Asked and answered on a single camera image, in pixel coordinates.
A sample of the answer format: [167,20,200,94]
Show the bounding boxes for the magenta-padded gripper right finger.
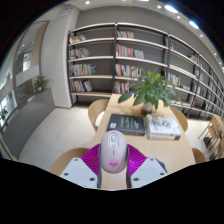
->
[125,143,168,189]

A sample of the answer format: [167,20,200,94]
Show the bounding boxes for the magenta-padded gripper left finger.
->
[59,143,103,189]

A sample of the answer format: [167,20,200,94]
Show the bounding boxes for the pink white computer mouse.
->
[99,130,128,175]

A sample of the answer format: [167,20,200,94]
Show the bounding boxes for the light wooden round-back chair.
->
[87,98,110,132]
[49,147,90,177]
[191,147,207,164]
[169,105,189,133]

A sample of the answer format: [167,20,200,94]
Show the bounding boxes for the white book stack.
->
[144,113,183,141]

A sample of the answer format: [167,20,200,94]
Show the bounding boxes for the black hardcover book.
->
[106,113,147,137]

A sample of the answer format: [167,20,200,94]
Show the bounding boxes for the group of wooden slat chairs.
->
[198,114,224,159]

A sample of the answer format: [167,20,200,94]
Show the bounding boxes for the green potted plant white pot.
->
[117,67,184,116]

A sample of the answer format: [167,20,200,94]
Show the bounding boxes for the small green plant on ledge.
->
[32,75,51,94]

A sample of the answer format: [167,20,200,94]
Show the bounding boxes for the grey bookshelf unit with books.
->
[67,22,224,121]

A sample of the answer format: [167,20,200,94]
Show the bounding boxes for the group of ceiling lights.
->
[84,0,204,38]

